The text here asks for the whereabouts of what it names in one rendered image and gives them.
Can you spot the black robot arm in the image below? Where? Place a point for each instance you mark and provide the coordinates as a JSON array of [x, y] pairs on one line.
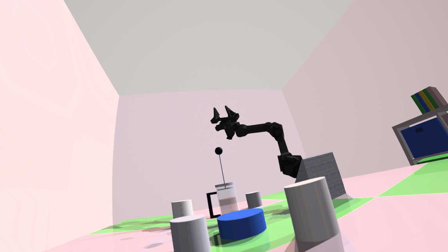
[[289, 164]]

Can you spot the blue short cylinder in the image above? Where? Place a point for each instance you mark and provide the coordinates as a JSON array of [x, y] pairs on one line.
[[241, 224]]

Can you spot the glass french press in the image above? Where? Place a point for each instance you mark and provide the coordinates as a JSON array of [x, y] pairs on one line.
[[226, 194]]

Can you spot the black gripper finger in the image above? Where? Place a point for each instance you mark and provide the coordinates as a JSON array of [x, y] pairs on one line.
[[216, 114], [230, 112]]

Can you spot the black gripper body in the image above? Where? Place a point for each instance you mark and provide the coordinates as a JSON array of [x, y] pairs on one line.
[[224, 119]]

